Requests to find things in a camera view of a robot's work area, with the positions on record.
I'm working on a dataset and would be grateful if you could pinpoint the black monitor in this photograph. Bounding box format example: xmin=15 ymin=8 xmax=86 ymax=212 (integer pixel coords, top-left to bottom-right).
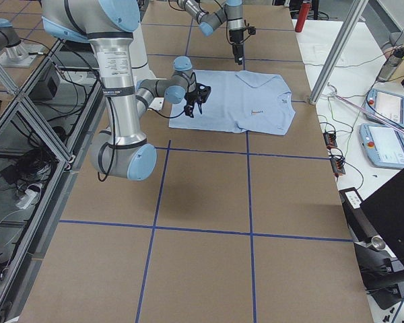
xmin=360 ymin=168 xmax=404 ymax=266

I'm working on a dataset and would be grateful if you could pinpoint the red bottle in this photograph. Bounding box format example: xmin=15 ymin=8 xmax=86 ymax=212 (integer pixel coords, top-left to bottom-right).
xmin=295 ymin=1 xmax=312 ymax=33

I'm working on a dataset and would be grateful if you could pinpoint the aluminium frame post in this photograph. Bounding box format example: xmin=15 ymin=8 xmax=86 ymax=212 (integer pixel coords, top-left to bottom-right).
xmin=308 ymin=0 xmax=368 ymax=105

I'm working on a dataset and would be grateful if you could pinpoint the teach pendant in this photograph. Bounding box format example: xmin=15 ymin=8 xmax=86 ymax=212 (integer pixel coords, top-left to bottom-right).
xmin=365 ymin=89 xmax=404 ymax=128
xmin=359 ymin=124 xmax=404 ymax=170

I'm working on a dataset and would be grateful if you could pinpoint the far teach pendant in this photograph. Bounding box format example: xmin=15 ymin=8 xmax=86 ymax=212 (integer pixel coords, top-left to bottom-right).
xmin=365 ymin=89 xmax=404 ymax=128

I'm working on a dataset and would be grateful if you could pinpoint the near teach pendant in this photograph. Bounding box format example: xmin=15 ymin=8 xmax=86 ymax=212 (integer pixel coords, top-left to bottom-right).
xmin=359 ymin=124 xmax=404 ymax=170

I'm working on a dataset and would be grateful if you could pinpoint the black power strip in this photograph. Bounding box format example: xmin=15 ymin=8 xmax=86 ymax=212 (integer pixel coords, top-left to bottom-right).
xmin=330 ymin=155 xmax=345 ymax=178

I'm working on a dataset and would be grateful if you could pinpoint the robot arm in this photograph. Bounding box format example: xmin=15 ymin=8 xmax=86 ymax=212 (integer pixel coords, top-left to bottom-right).
xmin=168 ymin=0 xmax=247 ymax=65
xmin=41 ymin=1 xmax=211 ymax=181

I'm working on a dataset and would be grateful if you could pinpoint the light blue t-shirt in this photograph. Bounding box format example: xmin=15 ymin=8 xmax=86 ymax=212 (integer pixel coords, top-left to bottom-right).
xmin=169 ymin=70 xmax=295 ymax=135

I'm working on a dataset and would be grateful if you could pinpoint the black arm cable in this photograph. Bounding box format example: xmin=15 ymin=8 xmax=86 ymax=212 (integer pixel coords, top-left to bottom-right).
xmin=149 ymin=100 xmax=203 ymax=120

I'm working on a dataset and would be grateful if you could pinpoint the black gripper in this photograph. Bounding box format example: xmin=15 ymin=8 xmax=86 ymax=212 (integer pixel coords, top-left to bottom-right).
xmin=229 ymin=28 xmax=244 ymax=65
xmin=184 ymin=82 xmax=211 ymax=117

